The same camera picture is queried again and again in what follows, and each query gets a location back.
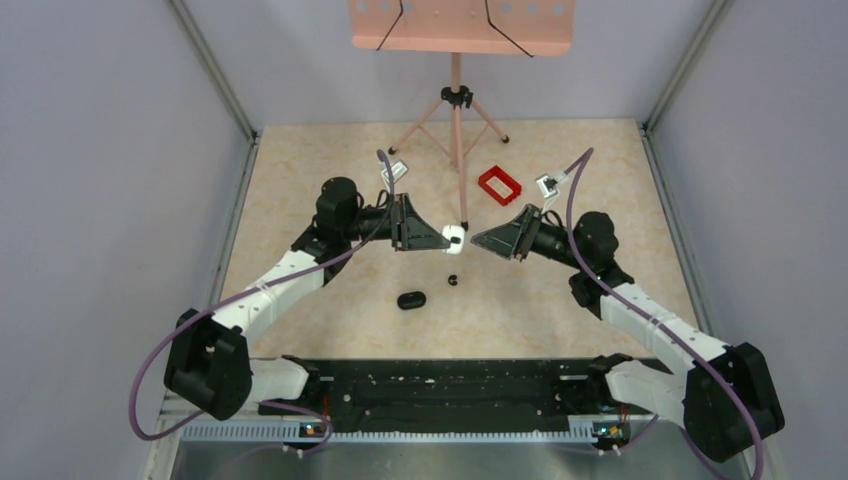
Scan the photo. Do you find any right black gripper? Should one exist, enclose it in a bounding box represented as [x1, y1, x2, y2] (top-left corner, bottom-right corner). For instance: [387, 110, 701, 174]
[473, 203, 588, 270]

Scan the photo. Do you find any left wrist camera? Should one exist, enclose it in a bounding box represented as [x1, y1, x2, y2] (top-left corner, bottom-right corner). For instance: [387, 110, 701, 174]
[381, 160, 409, 186]

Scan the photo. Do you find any black oval case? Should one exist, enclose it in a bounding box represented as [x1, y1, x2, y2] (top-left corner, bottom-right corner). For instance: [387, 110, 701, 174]
[397, 291, 427, 311]

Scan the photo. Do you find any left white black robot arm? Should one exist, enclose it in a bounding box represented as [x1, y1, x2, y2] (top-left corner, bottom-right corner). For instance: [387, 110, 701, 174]
[164, 177, 466, 420]

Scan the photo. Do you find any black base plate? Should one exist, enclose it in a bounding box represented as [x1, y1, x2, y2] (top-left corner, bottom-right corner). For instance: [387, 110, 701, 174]
[293, 359, 642, 434]

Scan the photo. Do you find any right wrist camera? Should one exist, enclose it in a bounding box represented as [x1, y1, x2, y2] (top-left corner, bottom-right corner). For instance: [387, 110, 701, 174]
[535, 174, 568, 199]

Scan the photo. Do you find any red plastic tray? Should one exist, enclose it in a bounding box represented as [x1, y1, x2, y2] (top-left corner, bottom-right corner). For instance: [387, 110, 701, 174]
[477, 165, 523, 206]

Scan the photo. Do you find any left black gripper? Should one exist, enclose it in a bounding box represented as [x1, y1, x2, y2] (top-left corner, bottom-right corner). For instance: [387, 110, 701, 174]
[342, 192, 449, 251]

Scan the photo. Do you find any pink music stand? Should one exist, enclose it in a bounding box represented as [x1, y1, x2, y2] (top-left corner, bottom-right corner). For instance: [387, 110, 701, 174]
[347, 0, 577, 228]

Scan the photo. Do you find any white earbud charging case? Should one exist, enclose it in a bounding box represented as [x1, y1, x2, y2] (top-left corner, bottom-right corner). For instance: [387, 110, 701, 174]
[441, 225, 466, 255]

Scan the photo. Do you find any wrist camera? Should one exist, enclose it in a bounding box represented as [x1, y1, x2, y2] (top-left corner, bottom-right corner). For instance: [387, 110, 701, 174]
[535, 174, 568, 199]
[381, 160, 409, 186]

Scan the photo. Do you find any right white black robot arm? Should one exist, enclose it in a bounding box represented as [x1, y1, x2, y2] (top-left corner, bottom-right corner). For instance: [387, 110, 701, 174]
[471, 204, 785, 462]

